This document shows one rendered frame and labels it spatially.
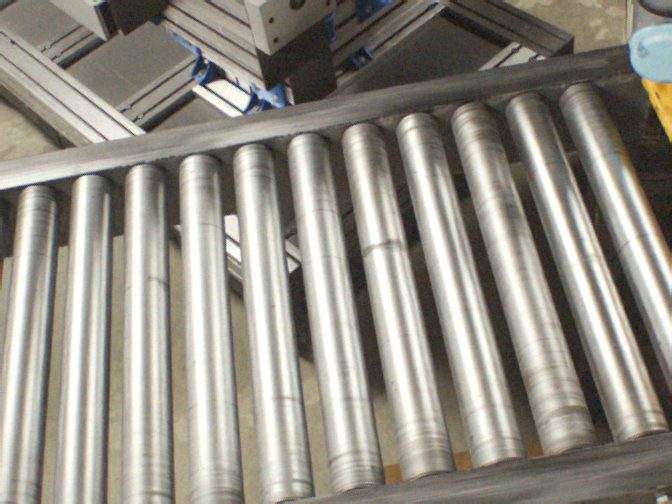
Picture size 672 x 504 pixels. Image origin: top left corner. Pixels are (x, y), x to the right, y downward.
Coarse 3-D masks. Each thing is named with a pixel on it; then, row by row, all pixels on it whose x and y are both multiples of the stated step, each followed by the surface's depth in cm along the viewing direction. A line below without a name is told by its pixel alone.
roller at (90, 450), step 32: (96, 192) 114; (96, 224) 111; (96, 256) 108; (96, 288) 105; (64, 320) 104; (96, 320) 102; (64, 352) 100; (96, 352) 100; (64, 384) 98; (96, 384) 98; (64, 416) 95; (96, 416) 95; (64, 448) 93; (96, 448) 93; (64, 480) 91; (96, 480) 91
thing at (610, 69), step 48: (624, 48) 117; (384, 96) 117; (432, 96) 116; (480, 96) 115; (624, 96) 117; (96, 144) 118; (144, 144) 117; (192, 144) 116; (240, 144) 115; (288, 144) 116; (336, 144) 117; (0, 192) 116; (288, 192) 122
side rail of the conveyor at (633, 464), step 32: (608, 448) 86; (640, 448) 85; (416, 480) 86; (448, 480) 86; (480, 480) 85; (512, 480) 85; (544, 480) 85; (576, 480) 84; (608, 480) 84; (640, 480) 83
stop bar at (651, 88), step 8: (648, 80) 110; (648, 88) 110; (656, 88) 109; (664, 88) 109; (656, 96) 108; (664, 96) 108; (656, 104) 108; (664, 104) 107; (656, 112) 109; (664, 112) 107; (664, 120) 107; (664, 128) 107
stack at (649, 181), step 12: (624, 24) 193; (624, 36) 190; (648, 132) 168; (660, 132) 167; (648, 144) 170; (660, 144) 169; (648, 156) 172; (660, 156) 171; (648, 168) 175; (660, 168) 174; (648, 180) 176; (660, 180) 176; (648, 192) 179; (660, 192) 178; (660, 216) 183; (660, 228) 185
